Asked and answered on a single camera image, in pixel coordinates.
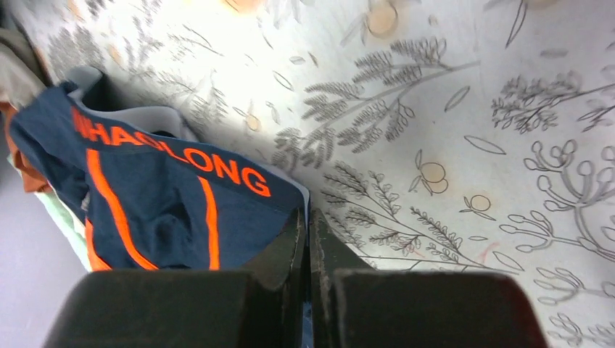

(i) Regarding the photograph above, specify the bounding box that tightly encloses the rust brown garment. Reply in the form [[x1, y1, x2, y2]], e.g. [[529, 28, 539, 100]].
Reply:
[[1, 101, 52, 193]]

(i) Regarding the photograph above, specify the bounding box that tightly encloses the mint green printed cloth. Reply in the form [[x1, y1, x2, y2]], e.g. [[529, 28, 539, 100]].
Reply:
[[34, 191, 92, 272]]

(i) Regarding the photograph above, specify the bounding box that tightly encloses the navy underwear orange trim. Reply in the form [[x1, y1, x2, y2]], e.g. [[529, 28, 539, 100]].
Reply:
[[9, 66, 310, 270]]

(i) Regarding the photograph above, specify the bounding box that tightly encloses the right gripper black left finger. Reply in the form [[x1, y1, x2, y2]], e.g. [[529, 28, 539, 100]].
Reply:
[[44, 209, 307, 347]]

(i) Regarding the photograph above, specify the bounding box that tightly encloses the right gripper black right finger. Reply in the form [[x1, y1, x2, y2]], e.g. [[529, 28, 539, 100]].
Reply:
[[309, 210, 548, 347]]

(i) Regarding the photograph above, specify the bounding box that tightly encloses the floral bed sheet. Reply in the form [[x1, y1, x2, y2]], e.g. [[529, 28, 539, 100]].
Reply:
[[2, 1, 614, 347]]

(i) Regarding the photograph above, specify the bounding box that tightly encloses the grey garment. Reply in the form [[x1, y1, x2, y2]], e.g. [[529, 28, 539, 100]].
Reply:
[[1, 28, 48, 109]]

